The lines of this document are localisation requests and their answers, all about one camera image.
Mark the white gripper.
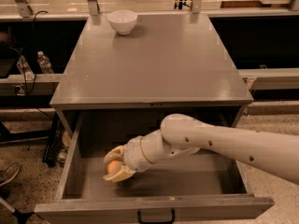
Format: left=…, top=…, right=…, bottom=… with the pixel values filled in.
left=104, top=136, right=153, bottom=183

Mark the black drawer handle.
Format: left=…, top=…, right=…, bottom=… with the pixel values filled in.
left=136, top=209, right=176, bottom=224

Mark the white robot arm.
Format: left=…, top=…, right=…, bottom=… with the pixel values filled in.
left=104, top=114, right=299, bottom=184

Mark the clear plastic water bottle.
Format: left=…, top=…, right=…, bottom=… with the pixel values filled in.
left=37, top=51, right=54, bottom=74

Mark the metal post centre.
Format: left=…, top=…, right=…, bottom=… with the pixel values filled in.
left=83, top=0, right=101, bottom=17

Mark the black hanging cable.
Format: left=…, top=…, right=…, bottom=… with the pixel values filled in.
left=8, top=10, right=50, bottom=95

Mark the open grey top drawer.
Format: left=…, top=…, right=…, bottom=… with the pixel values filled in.
left=35, top=110, right=274, bottom=224

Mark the black stand leg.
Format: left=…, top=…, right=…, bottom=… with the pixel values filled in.
left=42, top=114, right=59, bottom=167

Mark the grey shoe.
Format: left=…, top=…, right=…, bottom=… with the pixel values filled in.
left=0, top=163, right=21, bottom=187

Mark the grey cabinet counter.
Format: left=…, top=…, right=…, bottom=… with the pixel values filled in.
left=50, top=13, right=252, bottom=119

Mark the orange fruit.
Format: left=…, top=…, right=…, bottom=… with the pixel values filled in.
left=107, top=160, right=121, bottom=174

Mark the metal post left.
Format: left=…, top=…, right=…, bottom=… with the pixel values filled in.
left=15, top=0, right=33, bottom=18

